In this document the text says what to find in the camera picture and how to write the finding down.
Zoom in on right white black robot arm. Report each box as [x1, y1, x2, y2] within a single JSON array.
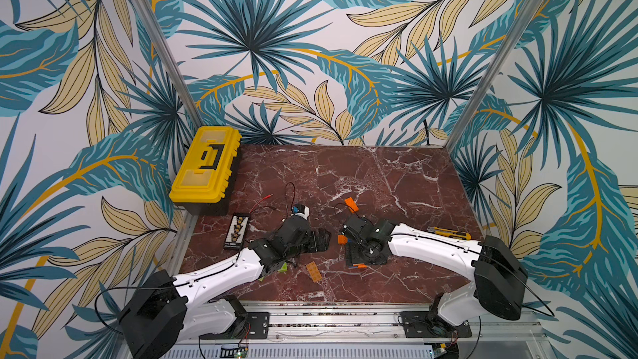
[[341, 214, 528, 332]]

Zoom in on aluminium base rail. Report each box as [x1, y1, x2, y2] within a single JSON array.
[[160, 301, 556, 358]]

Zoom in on left aluminium corner post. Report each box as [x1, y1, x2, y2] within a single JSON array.
[[131, 0, 204, 130]]

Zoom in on aluminium corner post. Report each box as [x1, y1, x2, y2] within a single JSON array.
[[445, 0, 543, 153], [131, 0, 204, 130]]

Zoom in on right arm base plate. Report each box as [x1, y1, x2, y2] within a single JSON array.
[[398, 311, 473, 340]]

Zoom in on red banana plug cable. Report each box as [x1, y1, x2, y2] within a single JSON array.
[[248, 193, 274, 215]]

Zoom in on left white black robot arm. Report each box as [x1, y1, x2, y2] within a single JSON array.
[[117, 214, 332, 358]]

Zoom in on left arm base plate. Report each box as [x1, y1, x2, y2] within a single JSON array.
[[217, 312, 271, 340]]

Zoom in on yellow utility knife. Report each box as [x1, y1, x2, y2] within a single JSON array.
[[428, 227, 472, 240]]

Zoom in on amber transparent lego brick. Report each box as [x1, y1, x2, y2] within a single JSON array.
[[306, 262, 322, 283]]

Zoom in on yellow black toolbox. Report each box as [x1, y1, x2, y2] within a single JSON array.
[[169, 126, 242, 216]]

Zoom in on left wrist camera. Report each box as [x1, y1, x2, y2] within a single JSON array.
[[291, 203, 310, 219]]

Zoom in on right aluminium corner post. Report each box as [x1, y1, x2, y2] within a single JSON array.
[[445, 0, 543, 153]]

